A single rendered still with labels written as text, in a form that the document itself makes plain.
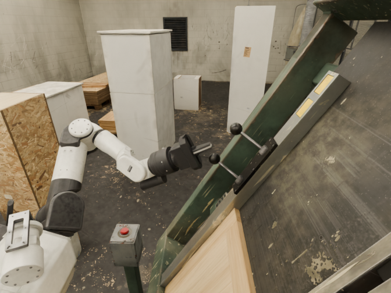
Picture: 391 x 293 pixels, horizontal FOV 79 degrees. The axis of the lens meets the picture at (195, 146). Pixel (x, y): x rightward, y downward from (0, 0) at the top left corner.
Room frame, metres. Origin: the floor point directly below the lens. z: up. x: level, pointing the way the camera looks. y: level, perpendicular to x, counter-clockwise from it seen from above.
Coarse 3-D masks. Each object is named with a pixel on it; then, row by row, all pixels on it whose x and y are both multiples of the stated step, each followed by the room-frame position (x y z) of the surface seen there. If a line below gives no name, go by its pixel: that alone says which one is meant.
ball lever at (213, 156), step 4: (212, 156) 0.64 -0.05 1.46; (216, 156) 0.64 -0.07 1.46; (212, 160) 0.64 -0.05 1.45; (216, 160) 0.64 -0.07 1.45; (212, 164) 0.64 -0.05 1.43; (220, 164) 0.64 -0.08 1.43; (224, 168) 0.63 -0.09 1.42; (228, 168) 0.63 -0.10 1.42; (232, 172) 0.62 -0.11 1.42; (236, 176) 0.61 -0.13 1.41; (240, 176) 0.60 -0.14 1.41; (236, 180) 0.60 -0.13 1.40; (240, 180) 0.59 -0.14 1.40
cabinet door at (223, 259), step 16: (224, 224) 0.56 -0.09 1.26; (240, 224) 0.51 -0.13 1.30; (208, 240) 0.56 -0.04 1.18; (224, 240) 0.50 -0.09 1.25; (240, 240) 0.45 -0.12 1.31; (192, 256) 0.58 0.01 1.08; (208, 256) 0.51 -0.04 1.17; (224, 256) 0.45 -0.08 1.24; (240, 256) 0.40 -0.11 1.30; (192, 272) 0.52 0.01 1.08; (208, 272) 0.46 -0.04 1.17; (224, 272) 0.41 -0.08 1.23; (240, 272) 0.37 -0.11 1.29; (176, 288) 0.52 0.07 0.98; (192, 288) 0.46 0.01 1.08; (208, 288) 0.41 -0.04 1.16; (224, 288) 0.37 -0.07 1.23; (240, 288) 0.33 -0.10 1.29
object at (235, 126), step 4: (232, 124) 0.65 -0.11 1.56; (236, 124) 0.64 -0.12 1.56; (240, 124) 0.65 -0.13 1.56; (232, 128) 0.64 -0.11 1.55; (236, 128) 0.64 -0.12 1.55; (240, 128) 0.64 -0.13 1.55; (232, 132) 0.64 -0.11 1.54; (236, 132) 0.63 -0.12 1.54; (240, 132) 0.64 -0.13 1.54; (244, 136) 0.63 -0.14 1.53; (248, 140) 0.62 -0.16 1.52; (252, 140) 0.62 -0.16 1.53; (256, 144) 0.61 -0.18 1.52; (260, 148) 0.60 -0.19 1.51; (264, 148) 0.59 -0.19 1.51; (260, 152) 0.59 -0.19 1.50; (264, 152) 0.59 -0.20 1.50
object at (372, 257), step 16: (384, 240) 0.20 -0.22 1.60; (368, 256) 0.19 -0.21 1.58; (384, 256) 0.18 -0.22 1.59; (336, 272) 0.20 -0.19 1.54; (352, 272) 0.19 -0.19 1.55; (368, 272) 0.18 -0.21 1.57; (384, 272) 0.17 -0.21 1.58; (320, 288) 0.20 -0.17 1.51; (336, 288) 0.18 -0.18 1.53; (352, 288) 0.18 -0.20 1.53; (368, 288) 0.18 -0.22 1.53; (384, 288) 0.16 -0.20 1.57
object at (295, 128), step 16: (336, 80) 0.57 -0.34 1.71; (320, 96) 0.57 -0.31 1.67; (336, 96) 0.57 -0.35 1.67; (304, 112) 0.58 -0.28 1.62; (320, 112) 0.57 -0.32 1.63; (288, 128) 0.59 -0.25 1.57; (304, 128) 0.57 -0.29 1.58; (288, 144) 0.57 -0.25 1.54; (272, 160) 0.57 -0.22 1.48; (256, 176) 0.58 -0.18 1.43; (240, 192) 0.58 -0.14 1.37; (224, 208) 0.58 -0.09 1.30; (208, 224) 0.59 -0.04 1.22; (192, 240) 0.61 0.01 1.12; (176, 256) 0.63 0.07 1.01; (176, 272) 0.58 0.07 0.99
